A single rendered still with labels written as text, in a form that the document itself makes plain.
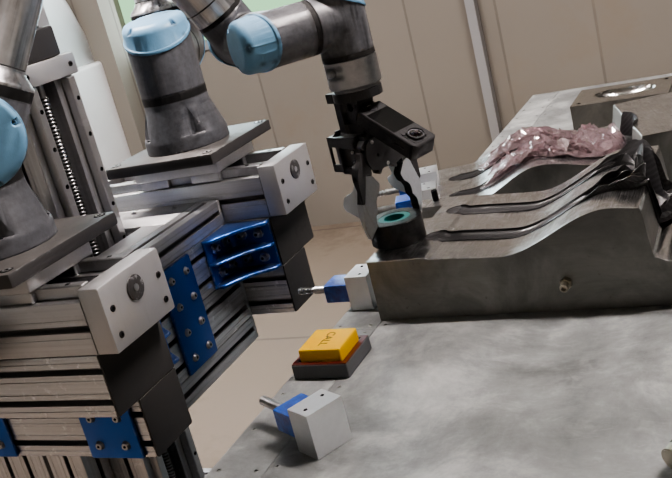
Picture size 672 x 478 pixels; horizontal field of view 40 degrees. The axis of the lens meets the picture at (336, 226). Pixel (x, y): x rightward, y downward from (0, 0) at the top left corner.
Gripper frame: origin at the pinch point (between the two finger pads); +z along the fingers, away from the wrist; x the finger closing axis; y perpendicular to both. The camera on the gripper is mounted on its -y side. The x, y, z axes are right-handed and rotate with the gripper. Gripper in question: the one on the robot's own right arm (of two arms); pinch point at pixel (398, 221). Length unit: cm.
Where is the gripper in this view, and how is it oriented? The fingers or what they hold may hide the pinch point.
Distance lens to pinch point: 134.8
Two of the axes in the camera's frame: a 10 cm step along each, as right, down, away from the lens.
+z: 2.4, 9.3, 2.8
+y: -6.3, -0.8, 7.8
